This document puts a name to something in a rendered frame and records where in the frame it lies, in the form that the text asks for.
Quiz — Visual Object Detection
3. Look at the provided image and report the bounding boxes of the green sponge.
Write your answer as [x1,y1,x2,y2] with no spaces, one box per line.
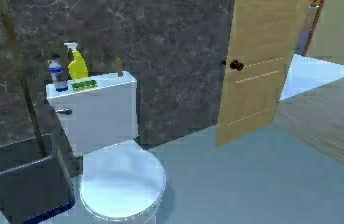
[70,79,98,91]

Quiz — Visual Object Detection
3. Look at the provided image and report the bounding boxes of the yellow spray bottle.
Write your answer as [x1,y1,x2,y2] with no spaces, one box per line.
[63,41,90,82]

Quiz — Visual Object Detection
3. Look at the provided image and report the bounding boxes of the black door handle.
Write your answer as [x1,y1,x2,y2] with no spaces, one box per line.
[221,58,246,72]

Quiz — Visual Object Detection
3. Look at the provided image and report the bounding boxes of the blue white bottle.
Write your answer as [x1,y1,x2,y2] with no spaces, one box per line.
[47,53,69,93]

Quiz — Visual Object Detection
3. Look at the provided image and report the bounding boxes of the white toilet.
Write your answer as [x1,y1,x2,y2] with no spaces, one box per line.
[45,70,167,224]

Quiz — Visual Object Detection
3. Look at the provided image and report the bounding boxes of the brown wooden pole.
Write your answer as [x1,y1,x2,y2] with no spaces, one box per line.
[0,0,48,158]

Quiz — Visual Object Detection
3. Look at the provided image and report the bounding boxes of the light wooden door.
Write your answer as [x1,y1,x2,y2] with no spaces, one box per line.
[215,0,309,147]

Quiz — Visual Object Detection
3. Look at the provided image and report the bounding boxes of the dark grey bin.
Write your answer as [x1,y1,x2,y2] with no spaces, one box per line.
[0,133,77,224]

